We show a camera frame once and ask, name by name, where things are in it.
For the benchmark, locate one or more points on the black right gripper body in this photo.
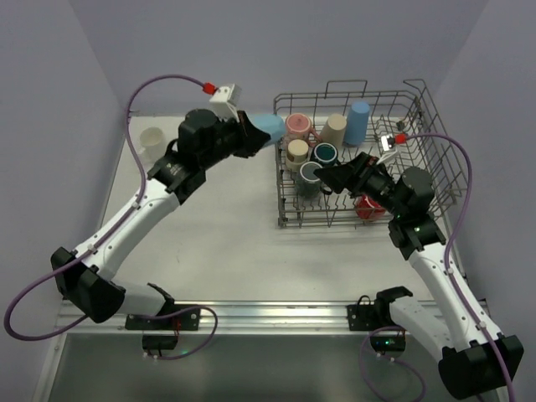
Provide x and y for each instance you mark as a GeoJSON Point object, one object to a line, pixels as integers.
{"type": "Point", "coordinates": [361, 172]}

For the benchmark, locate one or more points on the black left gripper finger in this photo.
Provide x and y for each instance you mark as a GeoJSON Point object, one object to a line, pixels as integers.
{"type": "Point", "coordinates": [247, 128]}
{"type": "Point", "coordinates": [254, 141]}

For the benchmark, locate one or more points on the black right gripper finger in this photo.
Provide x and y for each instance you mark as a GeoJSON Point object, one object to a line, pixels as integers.
{"type": "Point", "coordinates": [334, 177]}
{"type": "Point", "coordinates": [358, 165]}

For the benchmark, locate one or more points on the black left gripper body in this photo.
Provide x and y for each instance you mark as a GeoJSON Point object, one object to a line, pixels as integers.
{"type": "Point", "coordinates": [242, 134]}

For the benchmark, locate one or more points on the light blue mug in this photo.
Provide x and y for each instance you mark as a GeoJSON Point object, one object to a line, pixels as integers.
{"type": "Point", "coordinates": [271, 124]}

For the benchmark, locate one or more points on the grey mug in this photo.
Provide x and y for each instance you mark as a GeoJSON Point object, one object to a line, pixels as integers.
{"type": "Point", "coordinates": [308, 184]}

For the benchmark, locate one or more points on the red mug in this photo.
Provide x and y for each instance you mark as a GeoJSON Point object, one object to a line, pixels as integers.
{"type": "Point", "coordinates": [368, 210]}

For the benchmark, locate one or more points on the white mug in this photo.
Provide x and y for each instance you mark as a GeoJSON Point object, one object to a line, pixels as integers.
{"type": "Point", "coordinates": [152, 144]}

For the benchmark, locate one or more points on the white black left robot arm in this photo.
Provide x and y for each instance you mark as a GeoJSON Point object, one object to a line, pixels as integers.
{"type": "Point", "coordinates": [85, 275]}

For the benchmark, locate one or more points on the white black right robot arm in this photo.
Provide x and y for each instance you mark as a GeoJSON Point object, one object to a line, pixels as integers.
{"type": "Point", "coordinates": [472, 352]}

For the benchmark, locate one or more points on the dark teal mug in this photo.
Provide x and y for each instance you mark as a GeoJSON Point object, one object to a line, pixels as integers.
{"type": "Point", "coordinates": [326, 155]}

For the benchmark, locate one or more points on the blue tall tumbler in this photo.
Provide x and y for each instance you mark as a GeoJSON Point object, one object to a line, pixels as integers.
{"type": "Point", "coordinates": [357, 124]}

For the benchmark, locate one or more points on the beige tall cup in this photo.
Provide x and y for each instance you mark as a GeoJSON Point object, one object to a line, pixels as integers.
{"type": "Point", "coordinates": [334, 129]}

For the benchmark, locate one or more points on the cream small cup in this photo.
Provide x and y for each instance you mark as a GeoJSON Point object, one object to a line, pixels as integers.
{"type": "Point", "coordinates": [296, 154]}

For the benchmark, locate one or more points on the pink patterned mug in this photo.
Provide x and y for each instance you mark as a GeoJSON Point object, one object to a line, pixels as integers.
{"type": "Point", "coordinates": [299, 126]}

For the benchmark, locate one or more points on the black right controller box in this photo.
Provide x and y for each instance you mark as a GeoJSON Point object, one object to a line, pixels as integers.
{"type": "Point", "coordinates": [388, 345]}

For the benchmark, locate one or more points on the black controller box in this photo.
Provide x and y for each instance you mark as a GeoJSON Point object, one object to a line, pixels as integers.
{"type": "Point", "coordinates": [155, 346]}
{"type": "Point", "coordinates": [388, 345]}

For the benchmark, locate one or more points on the black left controller box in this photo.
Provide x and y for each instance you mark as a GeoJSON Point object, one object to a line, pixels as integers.
{"type": "Point", "coordinates": [155, 346]}

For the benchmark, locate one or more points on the grey wire dish rack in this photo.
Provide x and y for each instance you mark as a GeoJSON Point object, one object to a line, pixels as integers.
{"type": "Point", "coordinates": [410, 110]}

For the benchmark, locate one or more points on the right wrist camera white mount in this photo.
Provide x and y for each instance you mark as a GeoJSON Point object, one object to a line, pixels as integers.
{"type": "Point", "coordinates": [389, 147]}

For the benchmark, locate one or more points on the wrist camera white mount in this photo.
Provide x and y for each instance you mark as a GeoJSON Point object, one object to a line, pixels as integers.
{"type": "Point", "coordinates": [389, 147]}
{"type": "Point", "coordinates": [225, 100]}

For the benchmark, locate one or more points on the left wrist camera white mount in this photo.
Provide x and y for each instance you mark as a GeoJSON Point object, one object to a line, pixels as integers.
{"type": "Point", "coordinates": [225, 100]}

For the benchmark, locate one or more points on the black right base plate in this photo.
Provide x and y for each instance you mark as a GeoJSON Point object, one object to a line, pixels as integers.
{"type": "Point", "coordinates": [367, 315]}

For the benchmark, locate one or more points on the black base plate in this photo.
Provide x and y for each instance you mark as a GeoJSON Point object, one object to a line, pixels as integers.
{"type": "Point", "coordinates": [367, 315]}
{"type": "Point", "coordinates": [172, 317]}

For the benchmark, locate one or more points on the aluminium mounting rail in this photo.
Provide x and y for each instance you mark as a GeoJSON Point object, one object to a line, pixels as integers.
{"type": "Point", "coordinates": [245, 317]}

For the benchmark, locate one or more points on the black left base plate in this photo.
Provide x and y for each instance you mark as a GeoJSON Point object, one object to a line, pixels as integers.
{"type": "Point", "coordinates": [172, 317]}

